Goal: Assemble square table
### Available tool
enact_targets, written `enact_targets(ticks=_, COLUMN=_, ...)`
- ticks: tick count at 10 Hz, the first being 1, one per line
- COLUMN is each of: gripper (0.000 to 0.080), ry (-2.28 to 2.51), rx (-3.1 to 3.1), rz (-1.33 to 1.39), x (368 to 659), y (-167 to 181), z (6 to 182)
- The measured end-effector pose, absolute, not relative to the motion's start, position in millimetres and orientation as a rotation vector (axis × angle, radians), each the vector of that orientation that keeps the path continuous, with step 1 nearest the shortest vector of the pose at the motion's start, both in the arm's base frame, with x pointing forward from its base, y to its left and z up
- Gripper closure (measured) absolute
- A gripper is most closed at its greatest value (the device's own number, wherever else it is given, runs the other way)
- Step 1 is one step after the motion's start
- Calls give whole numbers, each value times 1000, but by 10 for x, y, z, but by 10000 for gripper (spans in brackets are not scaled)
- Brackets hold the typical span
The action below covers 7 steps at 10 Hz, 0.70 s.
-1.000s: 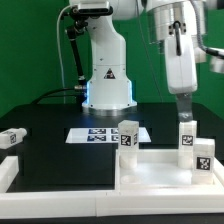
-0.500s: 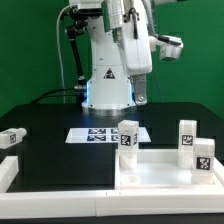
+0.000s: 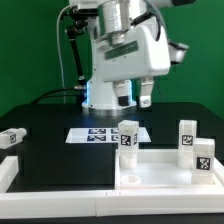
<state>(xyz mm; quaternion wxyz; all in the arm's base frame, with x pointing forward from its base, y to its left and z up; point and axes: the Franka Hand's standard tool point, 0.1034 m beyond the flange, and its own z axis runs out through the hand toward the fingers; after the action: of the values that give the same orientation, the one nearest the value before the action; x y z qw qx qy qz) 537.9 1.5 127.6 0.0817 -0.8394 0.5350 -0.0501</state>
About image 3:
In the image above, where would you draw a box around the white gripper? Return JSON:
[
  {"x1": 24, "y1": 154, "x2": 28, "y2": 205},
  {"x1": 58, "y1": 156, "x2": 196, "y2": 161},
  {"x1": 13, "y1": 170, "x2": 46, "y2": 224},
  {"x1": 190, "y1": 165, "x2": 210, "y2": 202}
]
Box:
[{"x1": 94, "y1": 25, "x2": 171, "y2": 108}]

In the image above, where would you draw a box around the white square table top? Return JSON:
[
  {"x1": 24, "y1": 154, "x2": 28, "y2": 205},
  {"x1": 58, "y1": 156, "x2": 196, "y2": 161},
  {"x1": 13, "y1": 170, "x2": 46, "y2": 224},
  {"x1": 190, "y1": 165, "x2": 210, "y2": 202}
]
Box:
[{"x1": 115, "y1": 149, "x2": 224, "y2": 191}]

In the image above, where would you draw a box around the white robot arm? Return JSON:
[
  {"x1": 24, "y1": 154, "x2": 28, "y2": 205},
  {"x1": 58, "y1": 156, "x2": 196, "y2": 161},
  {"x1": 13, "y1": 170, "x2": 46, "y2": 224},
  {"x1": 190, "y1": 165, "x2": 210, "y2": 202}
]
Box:
[{"x1": 69, "y1": 0, "x2": 196, "y2": 116}]

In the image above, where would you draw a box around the white sheet with fiducial markers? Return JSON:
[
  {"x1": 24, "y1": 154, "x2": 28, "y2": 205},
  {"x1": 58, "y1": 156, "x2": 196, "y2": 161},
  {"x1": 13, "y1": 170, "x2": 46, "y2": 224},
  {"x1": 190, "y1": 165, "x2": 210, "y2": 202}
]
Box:
[{"x1": 65, "y1": 126, "x2": 152, "y2": 144}]

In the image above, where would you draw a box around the white front obstacle bar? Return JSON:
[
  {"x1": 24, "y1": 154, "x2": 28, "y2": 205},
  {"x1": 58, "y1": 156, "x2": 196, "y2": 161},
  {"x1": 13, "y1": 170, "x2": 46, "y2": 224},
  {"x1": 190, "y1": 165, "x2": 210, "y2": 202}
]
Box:
[{"x1": 0, "y1": 188, "x2": 224, "y2": 219}]

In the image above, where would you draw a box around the white obstacle bar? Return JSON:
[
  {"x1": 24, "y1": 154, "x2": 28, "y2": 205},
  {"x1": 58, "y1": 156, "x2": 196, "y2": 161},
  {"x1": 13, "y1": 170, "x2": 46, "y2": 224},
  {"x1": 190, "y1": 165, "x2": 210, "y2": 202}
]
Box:
[
  {"x1": 0, "y1": 156, "x2": 19, "y2": 193},
  {"x1": 0, "y1": 188, "x2": 224, "y2": 219}
]

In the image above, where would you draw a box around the white left obstacle bar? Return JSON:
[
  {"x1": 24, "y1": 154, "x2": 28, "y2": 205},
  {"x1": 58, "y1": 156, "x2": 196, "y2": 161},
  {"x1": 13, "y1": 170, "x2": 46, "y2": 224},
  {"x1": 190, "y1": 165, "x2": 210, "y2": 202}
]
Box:
[{"x1": 0, "y1": 156, "x2": 19, "y2": 193}]

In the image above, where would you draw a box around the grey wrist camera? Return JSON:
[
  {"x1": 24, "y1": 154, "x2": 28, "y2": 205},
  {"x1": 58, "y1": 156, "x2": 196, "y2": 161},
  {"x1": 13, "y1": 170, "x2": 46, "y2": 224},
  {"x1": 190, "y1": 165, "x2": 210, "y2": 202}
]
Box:
[{"x1": 168, "y1": 41, "x2": 189, "y2": 65}]

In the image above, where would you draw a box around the grey braided wrist cable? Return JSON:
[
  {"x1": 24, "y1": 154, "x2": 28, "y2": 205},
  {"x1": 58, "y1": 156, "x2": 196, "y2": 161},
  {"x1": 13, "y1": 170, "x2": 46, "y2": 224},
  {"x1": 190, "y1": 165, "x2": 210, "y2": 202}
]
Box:
[{"x1": 131, "y1": 0, "x2": 168, "y2": 43}]

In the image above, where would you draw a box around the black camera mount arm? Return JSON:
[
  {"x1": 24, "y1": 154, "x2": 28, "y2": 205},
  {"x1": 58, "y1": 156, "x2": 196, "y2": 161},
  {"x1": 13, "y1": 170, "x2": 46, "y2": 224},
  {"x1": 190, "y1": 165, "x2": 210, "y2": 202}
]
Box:
[{"x1": 65, "y1": 25, "x2": 87, "y2": 85}]

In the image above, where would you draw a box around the black cable on table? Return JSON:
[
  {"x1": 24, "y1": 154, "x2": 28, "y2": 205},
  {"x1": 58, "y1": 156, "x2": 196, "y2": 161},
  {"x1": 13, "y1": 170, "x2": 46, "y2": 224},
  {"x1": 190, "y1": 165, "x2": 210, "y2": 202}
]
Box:
[{"x1": 30, "y1": 87, "x2": 88, "y2": 105}]

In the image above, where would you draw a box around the camera on robot top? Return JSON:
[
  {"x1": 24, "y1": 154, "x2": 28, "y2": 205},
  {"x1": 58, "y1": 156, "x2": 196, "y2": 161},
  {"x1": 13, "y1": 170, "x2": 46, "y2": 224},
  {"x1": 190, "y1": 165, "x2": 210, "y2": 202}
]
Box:
[{"x1": 69, "y1": 0, "x2": 98, "y2": 16}]

